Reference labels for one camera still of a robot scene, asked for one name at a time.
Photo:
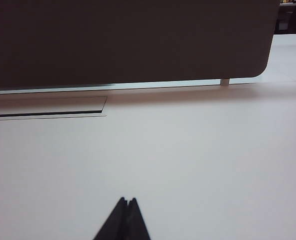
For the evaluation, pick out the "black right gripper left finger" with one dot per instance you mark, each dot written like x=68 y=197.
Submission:
x=115 y=225

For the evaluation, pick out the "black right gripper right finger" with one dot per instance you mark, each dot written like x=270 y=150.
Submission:
x=138 y=225

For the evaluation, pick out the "brown desk partition panel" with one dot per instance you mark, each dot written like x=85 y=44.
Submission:
x=112 y=37

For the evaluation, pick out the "dark background furniture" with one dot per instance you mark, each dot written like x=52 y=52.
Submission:
x=295 y=17

